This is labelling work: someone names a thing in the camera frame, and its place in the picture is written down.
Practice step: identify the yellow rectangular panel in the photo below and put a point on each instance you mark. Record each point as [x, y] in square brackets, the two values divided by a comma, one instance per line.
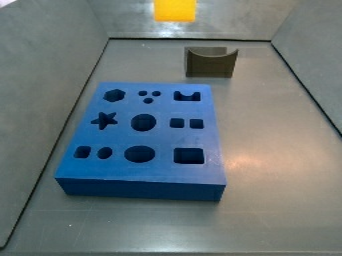
[174, 10]

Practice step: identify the blue shape sorter block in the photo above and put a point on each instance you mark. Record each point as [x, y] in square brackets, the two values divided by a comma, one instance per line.
[146, 144]

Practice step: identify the dark grey arch block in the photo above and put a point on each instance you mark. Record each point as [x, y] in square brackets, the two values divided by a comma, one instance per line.
[211, 62]

